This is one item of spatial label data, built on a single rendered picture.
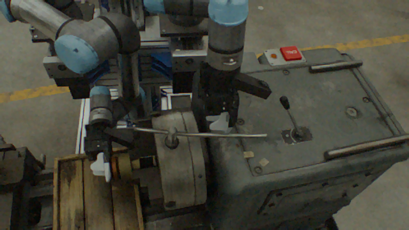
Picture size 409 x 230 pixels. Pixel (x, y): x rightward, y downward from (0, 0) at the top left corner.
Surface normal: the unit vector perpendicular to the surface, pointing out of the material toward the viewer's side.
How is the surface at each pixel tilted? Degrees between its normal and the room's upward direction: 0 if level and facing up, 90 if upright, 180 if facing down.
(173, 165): 35
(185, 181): 52
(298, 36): 0
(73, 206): 0
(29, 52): 0
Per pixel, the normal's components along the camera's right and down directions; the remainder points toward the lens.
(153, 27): 0.07, -0.58
